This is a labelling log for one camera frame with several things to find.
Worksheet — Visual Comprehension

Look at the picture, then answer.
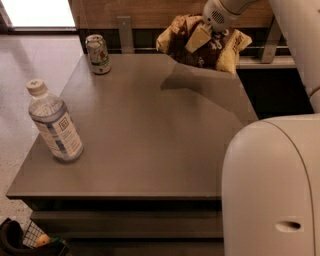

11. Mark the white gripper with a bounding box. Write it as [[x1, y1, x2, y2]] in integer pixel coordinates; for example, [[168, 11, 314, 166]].
[[185, 0, 240, 53]]

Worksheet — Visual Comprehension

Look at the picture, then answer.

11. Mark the brown chip bag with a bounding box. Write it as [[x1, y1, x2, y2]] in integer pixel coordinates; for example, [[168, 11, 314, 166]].
[[156, 14, 252, 74]]

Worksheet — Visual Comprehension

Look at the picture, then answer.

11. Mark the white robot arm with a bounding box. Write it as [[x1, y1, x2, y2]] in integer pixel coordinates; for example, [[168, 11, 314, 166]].
[[221, 0, 320, 256]]

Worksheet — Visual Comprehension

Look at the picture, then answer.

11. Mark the clear plastic water bottle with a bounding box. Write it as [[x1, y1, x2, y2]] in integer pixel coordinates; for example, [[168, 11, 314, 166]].
[[26, 79, 84, 162]]

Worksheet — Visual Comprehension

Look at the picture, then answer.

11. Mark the green white soda can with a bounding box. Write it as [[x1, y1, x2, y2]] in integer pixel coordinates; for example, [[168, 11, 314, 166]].
[[85, 34, 111, 75]]

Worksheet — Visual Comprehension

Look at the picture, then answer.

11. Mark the grey drawer cabinet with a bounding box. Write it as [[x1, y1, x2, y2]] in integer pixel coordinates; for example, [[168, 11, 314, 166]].
[[7, 54, 256, 256]]

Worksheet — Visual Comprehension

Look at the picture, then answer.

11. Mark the orange fruit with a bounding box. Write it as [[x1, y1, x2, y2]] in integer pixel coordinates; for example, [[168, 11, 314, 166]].
[[36, 234, 50, 247]]

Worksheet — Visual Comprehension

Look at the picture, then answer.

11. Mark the right metal wall bracket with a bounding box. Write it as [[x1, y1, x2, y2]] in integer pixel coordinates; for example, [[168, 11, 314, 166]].
[[259, 18, 282, 64]]

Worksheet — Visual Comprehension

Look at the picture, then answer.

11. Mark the metal wall bracket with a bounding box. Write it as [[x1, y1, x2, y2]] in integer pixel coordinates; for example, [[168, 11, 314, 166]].
[[259, 18, 282, 64], [117, 16, 135, 54]]

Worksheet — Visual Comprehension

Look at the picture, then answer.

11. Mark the left metal wall bracket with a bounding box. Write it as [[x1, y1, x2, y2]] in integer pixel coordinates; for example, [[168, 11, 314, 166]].
[[117, 16, 135, 54]]

